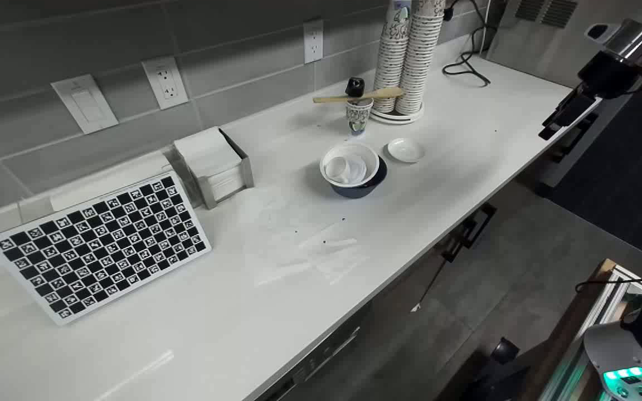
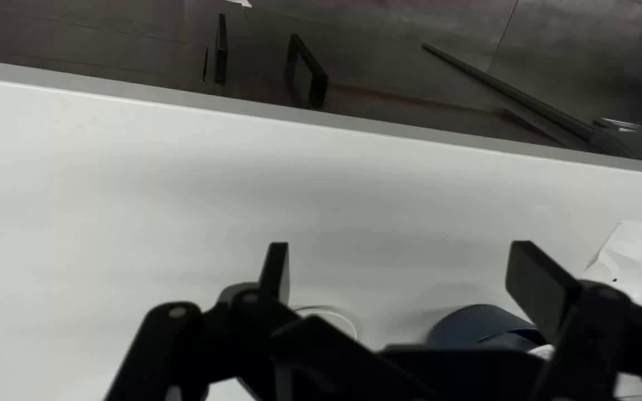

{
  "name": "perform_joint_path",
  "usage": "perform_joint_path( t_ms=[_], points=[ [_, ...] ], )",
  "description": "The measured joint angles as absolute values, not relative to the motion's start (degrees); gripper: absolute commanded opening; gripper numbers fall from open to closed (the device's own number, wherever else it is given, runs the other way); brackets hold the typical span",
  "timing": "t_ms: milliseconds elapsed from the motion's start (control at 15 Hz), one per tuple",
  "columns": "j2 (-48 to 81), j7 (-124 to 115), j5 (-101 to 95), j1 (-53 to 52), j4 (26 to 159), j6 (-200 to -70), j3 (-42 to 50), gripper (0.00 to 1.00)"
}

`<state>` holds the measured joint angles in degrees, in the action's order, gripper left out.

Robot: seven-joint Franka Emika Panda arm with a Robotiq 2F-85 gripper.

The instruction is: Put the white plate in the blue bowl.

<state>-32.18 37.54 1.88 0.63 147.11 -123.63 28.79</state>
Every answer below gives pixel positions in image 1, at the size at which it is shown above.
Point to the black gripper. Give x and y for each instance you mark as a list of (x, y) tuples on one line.
[(610, 74)]

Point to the small white plate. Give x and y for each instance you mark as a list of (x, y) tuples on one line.
[(405, 149)]

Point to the dark blue bowl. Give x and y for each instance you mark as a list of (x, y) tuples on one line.
[(365, 190)]

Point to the dark appliance cabinet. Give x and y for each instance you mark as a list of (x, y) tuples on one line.
[(633, 179)]

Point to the wooden stick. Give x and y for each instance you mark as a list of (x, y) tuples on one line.
[(389, 93)]

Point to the round white cup tray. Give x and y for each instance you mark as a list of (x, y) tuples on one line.
[(383, 116)]

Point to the white plastic container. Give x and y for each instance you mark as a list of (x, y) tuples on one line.
[(346, 165)]

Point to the metal napkin holder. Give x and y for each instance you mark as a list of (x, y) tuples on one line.
[(227, 187)]

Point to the white napkin stack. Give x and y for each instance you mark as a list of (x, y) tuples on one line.
[(204, 152)]

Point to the black white checkerboard board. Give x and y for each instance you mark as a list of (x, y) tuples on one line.
[(98, 246)]

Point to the wooden metal frame stand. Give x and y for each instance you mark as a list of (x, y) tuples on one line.
[(610, 291)]

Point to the narrow white wall plate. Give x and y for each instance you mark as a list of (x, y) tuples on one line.
[(312, 41)]

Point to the white wall power outlet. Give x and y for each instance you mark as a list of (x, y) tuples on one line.
[(163, 82)]

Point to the wide white switch plate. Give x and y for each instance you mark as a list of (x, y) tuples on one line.
[(84, 103)]

